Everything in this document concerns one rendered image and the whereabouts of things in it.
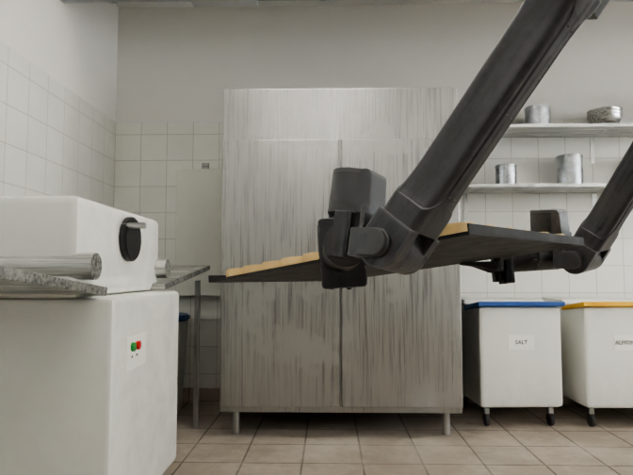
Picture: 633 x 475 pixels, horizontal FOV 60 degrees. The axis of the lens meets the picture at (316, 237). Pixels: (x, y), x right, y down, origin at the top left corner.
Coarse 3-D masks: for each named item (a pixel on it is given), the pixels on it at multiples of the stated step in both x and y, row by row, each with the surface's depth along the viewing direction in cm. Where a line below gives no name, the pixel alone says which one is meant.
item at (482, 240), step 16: (480, 224) 73; (448, 240) 75; (464, 240) 77; (480, 240) 78; (496, 240) 80; (512, 240) 82; (528, 240) 83; (544, 240) 87; (560, 240) 91; (576, 240) 96; (432, 256) 96; (448, 256) 99; (464, 256) 101; (480, 256) 104; (496, 256) 107; (256, 272) 101; (272, 272) 102; (288, 272) 105; (304, 272) 108; (320, 272) 111; (368, 272) 121; (384, 272) 125
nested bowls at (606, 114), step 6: (594, 108) 389; (600, 108) 387; (606, 108) 385; (612, 108) 384; (618, 108) 385; (588, 114) 396; (594, 114) 390; (600, 114) 387; (606, 114) 385; (612, 114) 384; (618, 114) 385; (588, 120) 398; (594, 120) 390; (600, 120) 388; (606, 120) 386; (612, 120) 385; (618, 120) 387
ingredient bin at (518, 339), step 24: (480, 312) 338; (504, 312) 338; (528, 312) 338; (552, 312) 338; (480, 336) 337; (504, 336) 337; (528, 336) 337; (552, 336) 337; (480, 360) 336; (504, 360) 336; (528, 360) 336; (552, 360) 336; (480, 384) 336; (504, 384) 335; (528, 384) 335; (552, 384) 336; (552, 408) 340
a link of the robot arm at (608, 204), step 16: (624, 160) 99; (624, 176) 99; (608, 192) 101; (624, 192) 99; (592, 208) 104; (608, 208) 102; (624, 208) 100; (592, 224) 104; (608, 224) 102; (592, 240) 103; (608, 240) 103; (592, 256) 103; (576, 272) 106
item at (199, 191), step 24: (192, 192) 409; (216, 192) 408; (192, 216) 407; (216, 216) 407; (192, 240) 406; (216, 240) 406; (192, 264) 405; (216, 264) 405; (192, 288) 404; (216, 288) 403
